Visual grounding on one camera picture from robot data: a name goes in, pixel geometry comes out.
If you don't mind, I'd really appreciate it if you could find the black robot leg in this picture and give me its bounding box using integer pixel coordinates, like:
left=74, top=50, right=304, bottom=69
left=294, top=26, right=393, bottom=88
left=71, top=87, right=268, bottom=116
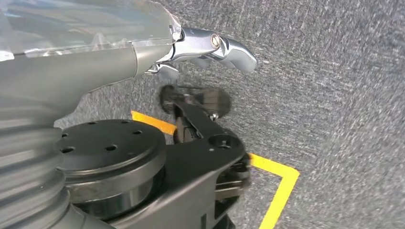
left=53, top=84, right=252, bottom=229

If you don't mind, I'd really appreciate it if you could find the yellow floor tape square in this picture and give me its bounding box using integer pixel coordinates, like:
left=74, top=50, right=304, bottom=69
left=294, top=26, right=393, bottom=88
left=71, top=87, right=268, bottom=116
left=130, top=110, right=300, bottom=229

